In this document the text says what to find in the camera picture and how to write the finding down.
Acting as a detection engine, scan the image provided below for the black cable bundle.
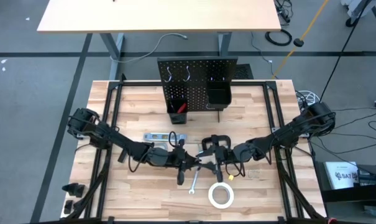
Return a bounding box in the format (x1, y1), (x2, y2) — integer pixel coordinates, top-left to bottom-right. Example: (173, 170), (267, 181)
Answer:
(273, 0), (294, 24)

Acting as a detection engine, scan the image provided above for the black storage box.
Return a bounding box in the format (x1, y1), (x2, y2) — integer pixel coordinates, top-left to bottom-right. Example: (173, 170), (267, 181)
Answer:
(314, 160), (376, 224)

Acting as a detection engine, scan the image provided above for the black C-clamp silver screw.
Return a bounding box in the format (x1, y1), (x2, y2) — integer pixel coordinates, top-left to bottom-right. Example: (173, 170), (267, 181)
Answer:
(201, 134), (232, 156)

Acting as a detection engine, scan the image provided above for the black perforated cabinet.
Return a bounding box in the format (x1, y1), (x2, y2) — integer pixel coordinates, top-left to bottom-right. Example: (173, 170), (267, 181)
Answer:
(232, 63), (255, 80)

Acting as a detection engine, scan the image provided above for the large black printed part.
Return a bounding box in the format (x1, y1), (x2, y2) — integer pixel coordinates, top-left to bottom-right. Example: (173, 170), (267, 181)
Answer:
(61, 182), (86, 198)

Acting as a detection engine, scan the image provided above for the silver combination wrench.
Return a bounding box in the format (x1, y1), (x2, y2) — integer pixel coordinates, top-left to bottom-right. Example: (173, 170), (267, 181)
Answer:
(188, 166), (202, 195)

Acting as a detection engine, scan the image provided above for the black perforated pegboard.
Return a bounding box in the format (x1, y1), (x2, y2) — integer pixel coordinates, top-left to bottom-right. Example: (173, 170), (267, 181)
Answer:
(157, 56), (239, 124)

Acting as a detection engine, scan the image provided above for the white tape roll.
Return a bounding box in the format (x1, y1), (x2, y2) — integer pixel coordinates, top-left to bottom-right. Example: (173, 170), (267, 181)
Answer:
(208, 181), (235, 210)

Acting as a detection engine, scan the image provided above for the wide black bin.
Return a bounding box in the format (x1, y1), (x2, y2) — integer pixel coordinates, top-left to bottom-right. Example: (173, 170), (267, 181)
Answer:
(206, 80), (233, 110)

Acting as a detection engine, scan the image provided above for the thin black cables tangle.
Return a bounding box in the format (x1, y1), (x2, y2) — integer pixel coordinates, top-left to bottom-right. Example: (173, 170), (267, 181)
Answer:
(308, 105), (376, 156)

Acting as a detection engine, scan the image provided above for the white power strip with cables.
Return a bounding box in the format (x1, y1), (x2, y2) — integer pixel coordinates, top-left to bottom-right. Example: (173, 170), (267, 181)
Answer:
(295, 89), (323, 108)

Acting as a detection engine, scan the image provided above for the grey torpedo level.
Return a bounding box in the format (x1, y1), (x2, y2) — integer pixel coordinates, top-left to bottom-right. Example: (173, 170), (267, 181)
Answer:
(142, 133), (188, 142)

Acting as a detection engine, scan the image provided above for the small black printed part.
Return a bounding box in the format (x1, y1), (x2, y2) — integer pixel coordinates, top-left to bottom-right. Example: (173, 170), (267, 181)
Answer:
(63, 200), (75, 215)

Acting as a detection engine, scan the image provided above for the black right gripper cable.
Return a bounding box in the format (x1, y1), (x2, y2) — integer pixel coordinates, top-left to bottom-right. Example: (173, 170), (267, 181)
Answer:
(224, 161), (247, 179)

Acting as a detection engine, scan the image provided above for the grey loose cable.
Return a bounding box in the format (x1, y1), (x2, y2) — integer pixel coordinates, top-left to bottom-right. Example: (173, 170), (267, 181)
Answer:
(109, 32), (189, 64)

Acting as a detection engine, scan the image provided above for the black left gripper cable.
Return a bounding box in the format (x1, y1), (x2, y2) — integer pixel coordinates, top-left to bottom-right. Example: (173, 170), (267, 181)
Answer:
(127, 130), (178, 174)

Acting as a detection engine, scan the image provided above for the long black cable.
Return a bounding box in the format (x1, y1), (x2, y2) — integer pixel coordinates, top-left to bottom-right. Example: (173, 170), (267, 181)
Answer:
(318, 0), (372, 102)

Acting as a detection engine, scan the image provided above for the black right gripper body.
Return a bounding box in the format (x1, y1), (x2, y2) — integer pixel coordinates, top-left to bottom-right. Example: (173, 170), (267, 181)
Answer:
(214, 135), (263, 184)

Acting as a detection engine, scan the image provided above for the white machine housing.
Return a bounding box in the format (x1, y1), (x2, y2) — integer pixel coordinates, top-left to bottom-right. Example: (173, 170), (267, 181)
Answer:
(340, 0), (372, 18)

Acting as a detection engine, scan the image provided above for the black coiled cable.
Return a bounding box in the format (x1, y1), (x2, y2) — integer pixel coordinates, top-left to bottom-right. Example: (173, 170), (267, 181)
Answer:
(264, 29), (293, 47)

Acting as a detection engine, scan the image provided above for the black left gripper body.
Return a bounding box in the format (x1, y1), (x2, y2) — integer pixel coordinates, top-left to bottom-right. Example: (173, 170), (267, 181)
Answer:
(145, 138), (188, 187)

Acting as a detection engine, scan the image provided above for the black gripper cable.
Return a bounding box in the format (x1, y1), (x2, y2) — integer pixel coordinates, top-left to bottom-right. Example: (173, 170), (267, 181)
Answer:
(127, 130), (178, 174)
(224, 161), (247, 179)

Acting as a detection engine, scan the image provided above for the tall narrow black bin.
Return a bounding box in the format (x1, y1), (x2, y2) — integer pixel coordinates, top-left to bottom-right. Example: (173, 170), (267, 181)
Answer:
(166, 98), (189, 125)

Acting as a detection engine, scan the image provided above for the white printed manual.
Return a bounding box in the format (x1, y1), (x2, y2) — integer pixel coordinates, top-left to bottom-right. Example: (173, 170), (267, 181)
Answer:
(325, 161), (360, 190)

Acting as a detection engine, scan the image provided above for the light wooden desk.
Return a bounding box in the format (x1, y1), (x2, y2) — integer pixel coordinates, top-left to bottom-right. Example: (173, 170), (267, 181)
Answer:
(37, 0), (282, 80)

